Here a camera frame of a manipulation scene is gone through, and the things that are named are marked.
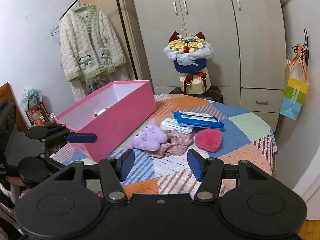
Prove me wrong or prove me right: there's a brown woven basket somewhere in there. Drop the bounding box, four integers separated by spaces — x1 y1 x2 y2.
26 96 50 127

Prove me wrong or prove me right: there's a yellow flower bouquet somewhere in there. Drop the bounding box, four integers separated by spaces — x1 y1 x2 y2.
163 29 215 95

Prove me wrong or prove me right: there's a white plush cat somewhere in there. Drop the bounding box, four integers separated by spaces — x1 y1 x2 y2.
94 107 110 118

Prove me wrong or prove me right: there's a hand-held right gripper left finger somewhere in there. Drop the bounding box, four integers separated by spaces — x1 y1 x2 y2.
54 150 135 203

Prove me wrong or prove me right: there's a colourful hanging gift bag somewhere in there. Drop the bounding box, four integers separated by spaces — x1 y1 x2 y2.
279 29 310 120

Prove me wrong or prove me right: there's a person's left hand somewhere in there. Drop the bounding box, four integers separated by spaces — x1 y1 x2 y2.
6 177 32 199

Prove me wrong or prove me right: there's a purple plush toy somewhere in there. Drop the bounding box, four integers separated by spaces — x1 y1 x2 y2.
125 120 167 151

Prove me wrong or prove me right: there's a floral fabric scrunchie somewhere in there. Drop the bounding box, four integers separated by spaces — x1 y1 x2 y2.
146 129 194 158

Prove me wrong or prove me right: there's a beige wardrobe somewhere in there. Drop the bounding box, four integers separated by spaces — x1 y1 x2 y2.
117 0 287 114

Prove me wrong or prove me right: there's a light wooden panel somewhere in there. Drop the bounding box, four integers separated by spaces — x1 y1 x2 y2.
76 0 144 80

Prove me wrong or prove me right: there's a red fuzzy heart pillow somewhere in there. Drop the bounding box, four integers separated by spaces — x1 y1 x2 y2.
194 128 223 153

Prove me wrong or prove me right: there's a white plastic bag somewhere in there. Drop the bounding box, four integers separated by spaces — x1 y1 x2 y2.
21 87 42 105

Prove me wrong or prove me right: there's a black clothes rack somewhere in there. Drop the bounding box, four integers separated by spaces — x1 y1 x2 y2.
59 0 140 80

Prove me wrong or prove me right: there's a pink cardboard box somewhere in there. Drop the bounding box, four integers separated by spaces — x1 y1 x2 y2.
54 80 157 163

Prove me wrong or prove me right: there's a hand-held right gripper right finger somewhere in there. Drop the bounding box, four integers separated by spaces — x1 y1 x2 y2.
187 149 269 203

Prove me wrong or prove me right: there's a blue wet wipes pack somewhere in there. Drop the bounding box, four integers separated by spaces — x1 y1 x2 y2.
173 111 225 130

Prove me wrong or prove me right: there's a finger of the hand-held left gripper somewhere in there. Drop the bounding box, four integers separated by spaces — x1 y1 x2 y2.
25 124 97 143
37 154 67 171

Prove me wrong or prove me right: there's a brown wooden furniture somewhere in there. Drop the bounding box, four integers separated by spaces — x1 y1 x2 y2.
0 82 65 155

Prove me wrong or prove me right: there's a white tissue pack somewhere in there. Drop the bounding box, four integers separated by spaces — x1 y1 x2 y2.
160 117 194 134

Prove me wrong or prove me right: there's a cream fleece robe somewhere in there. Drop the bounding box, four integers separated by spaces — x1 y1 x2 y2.
58 4 130 100

